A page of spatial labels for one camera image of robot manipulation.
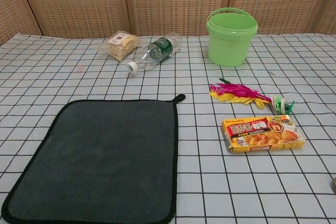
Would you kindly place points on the checkered tablecloth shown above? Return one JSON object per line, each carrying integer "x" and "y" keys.
{"x": 183, "y": 182}

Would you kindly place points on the yellow curry box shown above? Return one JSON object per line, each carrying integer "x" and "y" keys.
{"x": 262, "y": 134}

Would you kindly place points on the pink yellow feather shuttlecock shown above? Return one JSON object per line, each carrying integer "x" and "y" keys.
{"x": 236, "y": 93}

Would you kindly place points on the grey and yellow towel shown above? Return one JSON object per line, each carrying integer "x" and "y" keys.
{"x": 99, "y": 155}

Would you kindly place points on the wrapped bread snack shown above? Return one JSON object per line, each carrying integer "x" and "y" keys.
{"x": 122, "y": 44}

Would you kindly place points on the green plastic bucket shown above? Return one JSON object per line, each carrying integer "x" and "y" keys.
{"x": 228, "y": 45}

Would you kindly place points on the dark metallic round object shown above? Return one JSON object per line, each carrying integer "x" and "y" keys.
{"x": 333, "y": 185}

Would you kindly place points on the clear plastic water bottle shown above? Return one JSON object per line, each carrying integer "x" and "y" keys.
{"x": 157, "y": 51}

